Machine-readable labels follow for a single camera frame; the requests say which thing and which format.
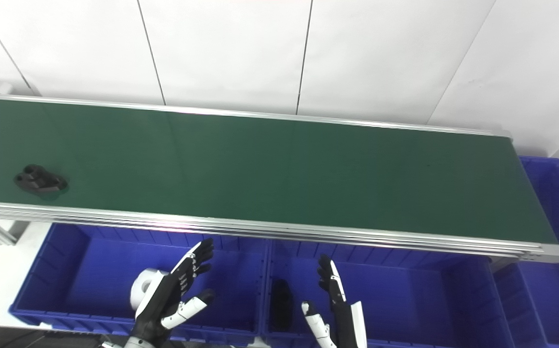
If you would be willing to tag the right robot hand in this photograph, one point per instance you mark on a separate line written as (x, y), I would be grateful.
(344, 314)

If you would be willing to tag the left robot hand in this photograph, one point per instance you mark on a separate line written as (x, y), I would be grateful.
(161, 299)

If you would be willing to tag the black flange part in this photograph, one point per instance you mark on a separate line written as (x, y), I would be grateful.
(40, 180)

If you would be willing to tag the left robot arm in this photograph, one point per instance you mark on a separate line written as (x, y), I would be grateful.
(127, 343)

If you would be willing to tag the white cylindrical part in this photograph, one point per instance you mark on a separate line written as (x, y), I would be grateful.
(140, 286)

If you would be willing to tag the blue plastic bin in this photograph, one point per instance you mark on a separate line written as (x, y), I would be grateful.
(405, 299)
(550, 299)
(91, 275)

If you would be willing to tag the black oblong part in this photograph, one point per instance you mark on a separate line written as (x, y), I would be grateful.
(281, 304)

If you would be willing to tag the green conveyor belt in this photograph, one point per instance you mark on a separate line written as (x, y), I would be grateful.
(260, 230)
(260, 169)

